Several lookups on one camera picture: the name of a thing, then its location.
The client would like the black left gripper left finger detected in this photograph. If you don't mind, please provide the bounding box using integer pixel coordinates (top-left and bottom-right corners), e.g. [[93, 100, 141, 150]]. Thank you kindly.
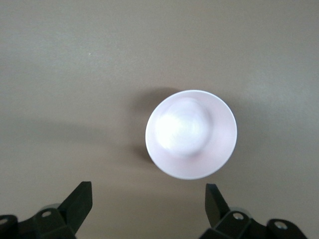
[[0, 181, 93, 239]]

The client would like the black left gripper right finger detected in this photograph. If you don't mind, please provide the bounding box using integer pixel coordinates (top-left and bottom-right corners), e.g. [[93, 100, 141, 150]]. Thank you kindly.
[[199, 183, 307, 239]]

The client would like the white bowl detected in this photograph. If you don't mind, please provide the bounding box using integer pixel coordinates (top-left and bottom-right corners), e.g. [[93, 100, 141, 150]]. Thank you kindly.
[[145, 89, 238, 180]]

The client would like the brown table cloth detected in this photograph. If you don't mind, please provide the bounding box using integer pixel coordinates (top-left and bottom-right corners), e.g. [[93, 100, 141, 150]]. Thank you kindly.
[[0, 0, 319, 239]]

